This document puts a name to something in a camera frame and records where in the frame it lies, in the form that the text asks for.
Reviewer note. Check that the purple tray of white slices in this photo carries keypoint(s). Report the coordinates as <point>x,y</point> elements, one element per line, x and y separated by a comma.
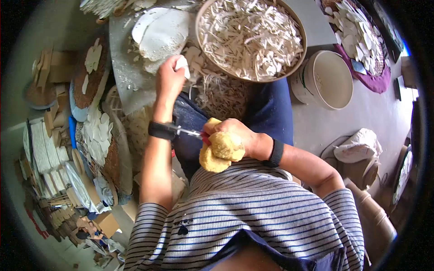
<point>362,40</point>

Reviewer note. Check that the pile of white shavings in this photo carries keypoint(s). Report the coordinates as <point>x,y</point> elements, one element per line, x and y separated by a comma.
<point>251,37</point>

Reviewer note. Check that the heap of thin pale trimmings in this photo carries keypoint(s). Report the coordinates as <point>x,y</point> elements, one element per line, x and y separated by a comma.
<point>220,98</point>

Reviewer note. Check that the black wrist band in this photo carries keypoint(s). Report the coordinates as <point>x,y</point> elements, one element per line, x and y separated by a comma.
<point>276,152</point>
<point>161,130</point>

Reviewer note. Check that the white plastic bucket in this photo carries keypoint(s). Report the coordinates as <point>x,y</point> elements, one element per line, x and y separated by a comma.
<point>325,79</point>

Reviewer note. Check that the stack of white round slabs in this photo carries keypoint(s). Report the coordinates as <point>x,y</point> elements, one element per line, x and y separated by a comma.
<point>162,34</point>

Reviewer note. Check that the person's right hand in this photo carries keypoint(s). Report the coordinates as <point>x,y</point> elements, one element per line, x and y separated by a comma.
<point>244,133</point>

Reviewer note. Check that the white plastic lattice basket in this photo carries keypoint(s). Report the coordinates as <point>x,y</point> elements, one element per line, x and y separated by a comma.
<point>113,101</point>

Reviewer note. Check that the large round bamboo basket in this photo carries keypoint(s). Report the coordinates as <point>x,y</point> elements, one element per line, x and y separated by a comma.
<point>301,44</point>

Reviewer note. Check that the small white chunk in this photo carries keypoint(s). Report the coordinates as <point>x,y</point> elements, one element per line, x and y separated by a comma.
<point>184,67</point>

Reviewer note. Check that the woven tray heaped with slices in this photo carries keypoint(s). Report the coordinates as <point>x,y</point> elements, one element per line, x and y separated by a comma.
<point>101,145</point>

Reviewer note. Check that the person's right fingers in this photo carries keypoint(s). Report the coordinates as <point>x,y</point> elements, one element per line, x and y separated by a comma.
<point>211,128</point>

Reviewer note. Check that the person's legs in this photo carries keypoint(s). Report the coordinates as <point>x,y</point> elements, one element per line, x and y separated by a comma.
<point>268,108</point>

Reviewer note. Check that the brown woven tray, few slices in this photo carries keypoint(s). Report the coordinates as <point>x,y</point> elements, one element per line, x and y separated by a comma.
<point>90,78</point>

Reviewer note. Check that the yellow spongy lump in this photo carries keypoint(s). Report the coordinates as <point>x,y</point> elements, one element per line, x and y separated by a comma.
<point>223,149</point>

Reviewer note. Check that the person's left fingers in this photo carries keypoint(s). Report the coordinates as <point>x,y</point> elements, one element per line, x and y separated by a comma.
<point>171,62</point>

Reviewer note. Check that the white plastic bag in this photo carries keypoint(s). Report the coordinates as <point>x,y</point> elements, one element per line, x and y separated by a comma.
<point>357,145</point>

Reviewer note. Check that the grey dusty work board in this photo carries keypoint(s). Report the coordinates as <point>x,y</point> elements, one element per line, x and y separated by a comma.
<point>125,67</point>

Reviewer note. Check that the stacks of white flat strips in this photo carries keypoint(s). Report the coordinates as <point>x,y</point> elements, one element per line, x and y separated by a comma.
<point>44,152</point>

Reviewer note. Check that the person's body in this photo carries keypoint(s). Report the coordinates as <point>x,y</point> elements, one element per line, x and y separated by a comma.
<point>244,210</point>

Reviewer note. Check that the dark round tray of slices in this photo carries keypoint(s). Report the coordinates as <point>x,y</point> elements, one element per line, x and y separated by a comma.
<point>403,176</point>

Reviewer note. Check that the cardboard boxes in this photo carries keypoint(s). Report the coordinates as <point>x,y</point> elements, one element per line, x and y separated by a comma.
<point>54,66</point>

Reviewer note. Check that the person's left hand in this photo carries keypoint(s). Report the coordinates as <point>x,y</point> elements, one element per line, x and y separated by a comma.
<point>169,81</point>

